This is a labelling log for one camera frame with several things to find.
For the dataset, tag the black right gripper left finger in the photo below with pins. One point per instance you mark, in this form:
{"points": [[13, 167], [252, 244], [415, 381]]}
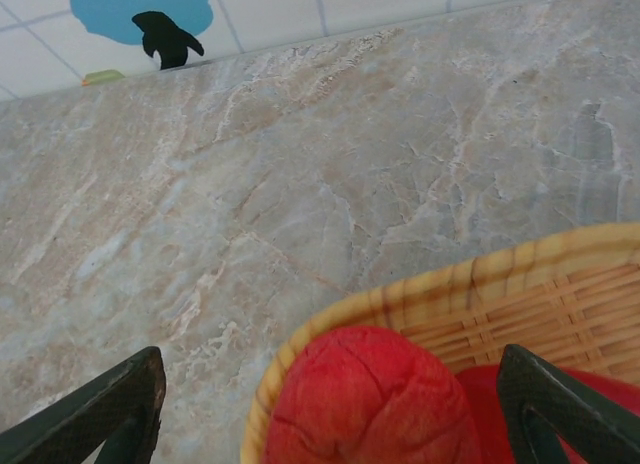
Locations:
{"points": [[100, 414]]}

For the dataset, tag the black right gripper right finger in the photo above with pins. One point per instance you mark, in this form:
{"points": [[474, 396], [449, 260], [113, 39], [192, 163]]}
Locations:
{"points": [[550, 409]]}

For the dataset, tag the small red plush fruit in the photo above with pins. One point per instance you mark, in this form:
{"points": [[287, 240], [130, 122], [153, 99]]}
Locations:
{"points": [[482, 399]]}

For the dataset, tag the large red plush apple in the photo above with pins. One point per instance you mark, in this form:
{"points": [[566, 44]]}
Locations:
{"points": [[370, 399]]}

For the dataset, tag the woven wicker basket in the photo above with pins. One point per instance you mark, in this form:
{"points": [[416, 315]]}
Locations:
{"points": [[525, 304]]}

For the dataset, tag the green orange wall sticker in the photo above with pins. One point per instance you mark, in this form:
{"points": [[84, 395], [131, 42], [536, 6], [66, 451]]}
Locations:
{"points": [[102, 77]]}

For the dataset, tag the blue oval seal wall sticker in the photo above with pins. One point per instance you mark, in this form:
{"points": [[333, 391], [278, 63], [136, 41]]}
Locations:
{"points": [[125, 9]]}

